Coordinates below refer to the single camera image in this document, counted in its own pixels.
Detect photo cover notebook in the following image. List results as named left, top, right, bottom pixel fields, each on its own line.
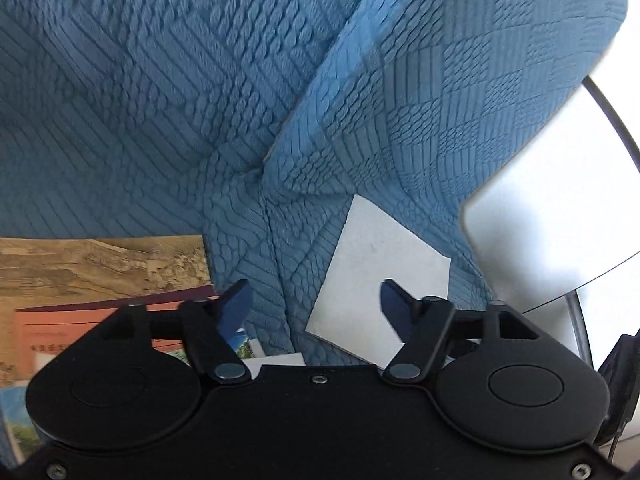
left=0, top=351, right=307, bottom=468
left=229, top=328, right=266, bottom=360

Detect blue textured chair cover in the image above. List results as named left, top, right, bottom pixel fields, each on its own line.
left=1, top=0, right=627, bottom=365

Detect purple gold cover book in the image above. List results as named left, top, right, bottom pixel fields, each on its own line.
left=16, top=285, right=217, bottom=312

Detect white paper sheets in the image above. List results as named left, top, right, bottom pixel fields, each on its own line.
left=306, top=195, right=450, bottom=367

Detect white orange cartoon book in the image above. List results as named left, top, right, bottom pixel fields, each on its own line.
left=12, top=303, right=189, bottom=378

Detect black wall rail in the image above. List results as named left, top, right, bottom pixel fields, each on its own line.
left=582, top=76, right=640, bottom=171

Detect tan painting cover book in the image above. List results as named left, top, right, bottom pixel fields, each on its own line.
left=1, top=235, right=214, bottom=387

